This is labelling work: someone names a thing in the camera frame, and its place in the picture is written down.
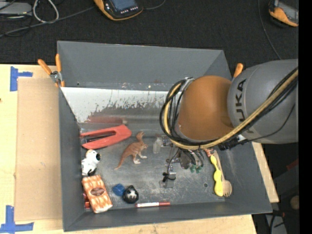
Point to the red stapler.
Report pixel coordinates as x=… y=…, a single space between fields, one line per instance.
x=120 y=132

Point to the orange toy dinosaur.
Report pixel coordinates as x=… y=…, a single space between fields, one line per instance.
x=132 y=150

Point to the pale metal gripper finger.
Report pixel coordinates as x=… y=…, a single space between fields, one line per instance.
x=169 y=180
x=157 y=146

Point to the grey metal bin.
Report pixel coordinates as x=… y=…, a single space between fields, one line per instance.
x=136 y=67

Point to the brown cardboard board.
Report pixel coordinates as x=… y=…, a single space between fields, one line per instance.
x=36 y=142

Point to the small red object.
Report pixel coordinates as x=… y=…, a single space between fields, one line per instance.
x=86 y=202

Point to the orange patterned packet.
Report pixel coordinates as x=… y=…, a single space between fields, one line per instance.
x=97 y=194

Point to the yellow plastic spoon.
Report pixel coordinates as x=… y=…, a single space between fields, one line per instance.
x=217 y=178

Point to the small blue block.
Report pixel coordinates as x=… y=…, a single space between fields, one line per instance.
x=118 y=189

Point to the white and black toy dog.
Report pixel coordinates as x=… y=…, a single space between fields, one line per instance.
x=89 y=161

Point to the pale wooden spork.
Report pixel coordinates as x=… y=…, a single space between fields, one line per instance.
x=227 y=188

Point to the red and white pen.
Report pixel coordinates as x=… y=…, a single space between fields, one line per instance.
x=152 y=204

